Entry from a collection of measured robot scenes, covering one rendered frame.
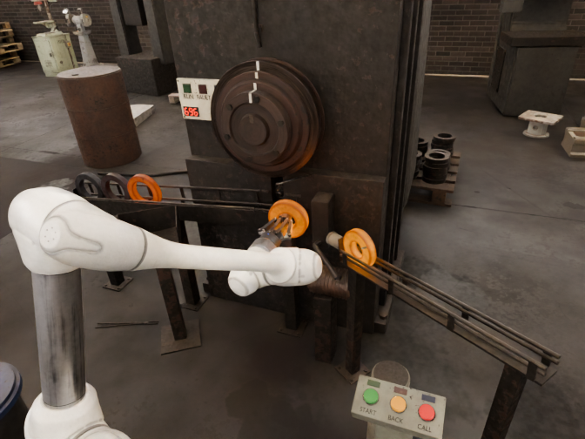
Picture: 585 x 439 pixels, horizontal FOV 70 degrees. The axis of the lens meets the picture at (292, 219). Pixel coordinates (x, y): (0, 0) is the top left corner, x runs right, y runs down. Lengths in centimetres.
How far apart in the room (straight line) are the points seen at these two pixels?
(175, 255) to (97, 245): 22
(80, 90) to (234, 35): 273
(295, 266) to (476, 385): 124
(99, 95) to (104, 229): 354
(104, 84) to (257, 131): 291
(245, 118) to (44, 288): 91
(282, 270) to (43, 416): 69
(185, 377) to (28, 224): 135
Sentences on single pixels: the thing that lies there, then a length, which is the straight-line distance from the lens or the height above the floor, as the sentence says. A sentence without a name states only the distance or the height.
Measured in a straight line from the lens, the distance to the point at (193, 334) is 234.
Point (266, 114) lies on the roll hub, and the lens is 160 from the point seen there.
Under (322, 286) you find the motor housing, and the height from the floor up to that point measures 49.
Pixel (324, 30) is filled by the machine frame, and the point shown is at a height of 143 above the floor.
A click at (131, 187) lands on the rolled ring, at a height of 71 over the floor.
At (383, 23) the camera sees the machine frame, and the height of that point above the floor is 146.
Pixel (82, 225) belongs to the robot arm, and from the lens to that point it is 87.
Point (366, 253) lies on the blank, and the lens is 157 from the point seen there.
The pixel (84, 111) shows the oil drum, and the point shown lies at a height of 58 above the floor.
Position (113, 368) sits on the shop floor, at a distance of 234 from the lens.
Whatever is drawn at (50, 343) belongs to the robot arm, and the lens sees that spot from 116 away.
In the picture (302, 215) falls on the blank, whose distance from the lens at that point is 152.
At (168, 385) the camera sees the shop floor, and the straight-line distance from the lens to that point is 217.
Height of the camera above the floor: 164
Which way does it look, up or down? 31 degrees down
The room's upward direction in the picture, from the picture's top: 3 degrees counter-clockwise
